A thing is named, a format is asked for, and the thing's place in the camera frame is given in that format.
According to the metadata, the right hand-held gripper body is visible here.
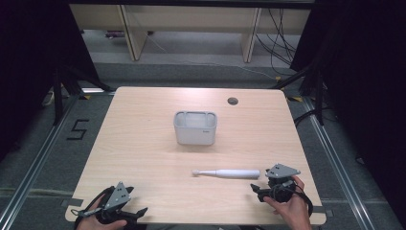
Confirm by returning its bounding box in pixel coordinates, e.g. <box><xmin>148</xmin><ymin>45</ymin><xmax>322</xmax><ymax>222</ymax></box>
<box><xmin>263</xmin><ymin>163</ymin><xmax>302</xmax><ymax>204</ymax></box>

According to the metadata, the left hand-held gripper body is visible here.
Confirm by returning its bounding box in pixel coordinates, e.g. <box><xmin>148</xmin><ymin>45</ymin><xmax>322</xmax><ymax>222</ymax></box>
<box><xmin>95</xmin><ymin>181</ymin><xmax>139</xmax><ymax>225</ymax></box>

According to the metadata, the white electric toothbrush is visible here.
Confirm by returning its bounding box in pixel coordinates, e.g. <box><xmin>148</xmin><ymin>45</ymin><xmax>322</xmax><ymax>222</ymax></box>
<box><xmin>192</xmin><ymin>169</ymin><xmax>261</xmax><ymax>179</ymax></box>

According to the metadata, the grey plastic holder box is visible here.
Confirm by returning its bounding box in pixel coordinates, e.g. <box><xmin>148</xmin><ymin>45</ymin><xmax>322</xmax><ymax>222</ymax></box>
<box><xmin>172</xmin><ymin>110</ymin><xmax>218</xmax><ymax>147</ymax></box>

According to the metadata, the person's right hand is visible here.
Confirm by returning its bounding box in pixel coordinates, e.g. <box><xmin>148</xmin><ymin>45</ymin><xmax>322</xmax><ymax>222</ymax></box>
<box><xmin>262</xmin><ymin>175</ymin><xmax>313</xmax><ymax>230</ymax></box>

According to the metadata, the person's left hand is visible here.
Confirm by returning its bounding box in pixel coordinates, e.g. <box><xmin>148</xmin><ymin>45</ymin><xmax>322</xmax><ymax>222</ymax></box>
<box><xmin>76</xmin><ymin>195</ymin><xmax>128</xmax><ymax>230</ymax></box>

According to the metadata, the black metal stand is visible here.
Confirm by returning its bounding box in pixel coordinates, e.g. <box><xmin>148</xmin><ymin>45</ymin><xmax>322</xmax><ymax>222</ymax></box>
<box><xmin>270</xmin><ymin>61</ymin><xmax>326</xmax><ymax>127</ymax></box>
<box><xmin>51</xmin><ymin>63</ymin><xmax>115</xmax><ymax>127</ymax></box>

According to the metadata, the black curtain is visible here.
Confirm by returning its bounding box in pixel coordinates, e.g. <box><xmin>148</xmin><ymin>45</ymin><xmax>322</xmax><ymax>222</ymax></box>
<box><xmin>289</xmin><ymin>0</ymin><xmax>406</xmax><ymax>221</ymax></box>
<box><xmin>0</xmin><ymin>0</ymin><xmax>101</xmax><ymax>162</ymax></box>

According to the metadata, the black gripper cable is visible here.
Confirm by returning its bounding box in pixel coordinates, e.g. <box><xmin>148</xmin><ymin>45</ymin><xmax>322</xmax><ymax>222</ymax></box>
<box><xmin>70</xmin><ymin>186</ymin><xmax>115</xmax><ymax>230</ymax></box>
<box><xmin>281</xmin><ymin>182</ymin><xmax>314</xmax><ymax>219</ymax></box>

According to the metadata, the aluminium floor rail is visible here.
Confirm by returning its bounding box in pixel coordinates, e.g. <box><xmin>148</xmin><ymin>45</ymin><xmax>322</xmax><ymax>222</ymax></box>
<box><xmin>0</xmin><ymin>93</ymin><xmax>84</xmax><ymax>230</ymax></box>
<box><xmin>301</xmin><ymin>95</ymin><xmax>379</xmax><ymax>230</ymax></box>

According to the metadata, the bundle of black cables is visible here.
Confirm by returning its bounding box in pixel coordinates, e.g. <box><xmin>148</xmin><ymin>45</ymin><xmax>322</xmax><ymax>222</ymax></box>
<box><xmin>254</xmin><ymin>8</ymin><xmax>299</xmax><ymax>77</ymax></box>

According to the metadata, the light wooden desk frame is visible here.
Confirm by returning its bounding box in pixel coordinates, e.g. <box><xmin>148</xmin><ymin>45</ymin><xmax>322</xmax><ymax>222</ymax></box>
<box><xmin>69</xmin><ymin>3</ymin><xmax>312</xmax><ymax>63</ymax></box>

